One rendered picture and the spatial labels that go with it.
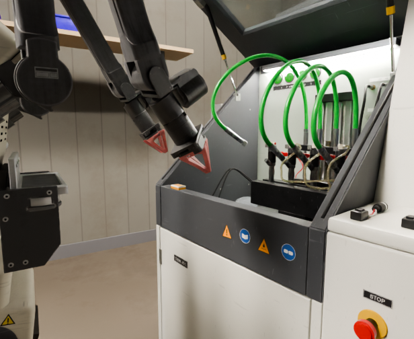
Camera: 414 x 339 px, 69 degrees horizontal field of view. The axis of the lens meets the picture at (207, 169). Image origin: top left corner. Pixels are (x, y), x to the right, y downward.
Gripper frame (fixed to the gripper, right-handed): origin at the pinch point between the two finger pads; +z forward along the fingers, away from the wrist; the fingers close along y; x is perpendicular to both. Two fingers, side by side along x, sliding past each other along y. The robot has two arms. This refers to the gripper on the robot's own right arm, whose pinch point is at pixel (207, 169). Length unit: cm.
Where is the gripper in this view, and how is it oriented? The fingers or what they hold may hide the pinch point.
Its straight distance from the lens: 70.7
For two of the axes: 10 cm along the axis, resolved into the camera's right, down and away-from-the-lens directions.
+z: 5.0, 7.7, 4.0
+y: 1.2, -5.2, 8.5
